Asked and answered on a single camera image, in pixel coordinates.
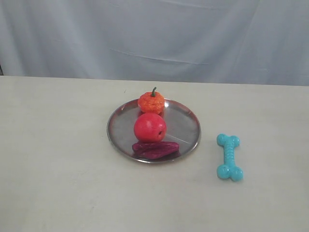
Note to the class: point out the teal toy bone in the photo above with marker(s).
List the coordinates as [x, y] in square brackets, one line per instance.
[229, 169]

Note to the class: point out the red apple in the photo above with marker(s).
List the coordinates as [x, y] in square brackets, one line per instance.
[150, 128]

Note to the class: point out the small orange pumpkin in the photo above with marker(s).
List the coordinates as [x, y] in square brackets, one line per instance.
[151, 102]

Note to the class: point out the round stainless steel plate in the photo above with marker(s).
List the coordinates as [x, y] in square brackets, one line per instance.
[183, 127]

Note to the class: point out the purple sweet potato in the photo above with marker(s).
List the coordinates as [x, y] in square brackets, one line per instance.
[155, 150]

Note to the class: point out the white backdrop cloth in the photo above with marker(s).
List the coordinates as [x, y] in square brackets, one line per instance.
[214, 41]

